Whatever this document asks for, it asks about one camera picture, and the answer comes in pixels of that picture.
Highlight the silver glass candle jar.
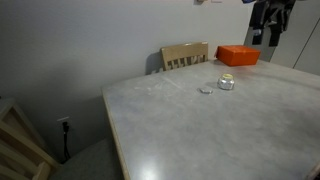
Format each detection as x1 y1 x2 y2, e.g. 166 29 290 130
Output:
217 73 236 91

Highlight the black plug with cord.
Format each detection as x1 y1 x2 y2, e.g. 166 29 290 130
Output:
61 121 72 162

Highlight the orange cardboard box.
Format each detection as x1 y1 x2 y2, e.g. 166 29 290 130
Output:
214 45 262 67

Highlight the wooden chair at left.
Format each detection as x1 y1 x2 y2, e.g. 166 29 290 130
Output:
0 97 46 149

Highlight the round silver metal lid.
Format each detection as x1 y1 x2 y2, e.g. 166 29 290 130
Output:
198 87 214 95

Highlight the light wooden slatted chair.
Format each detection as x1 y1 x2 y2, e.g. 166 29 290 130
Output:
0 119 116 180
160 41 210 72

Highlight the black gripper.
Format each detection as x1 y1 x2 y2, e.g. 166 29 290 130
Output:
248 0 297 47

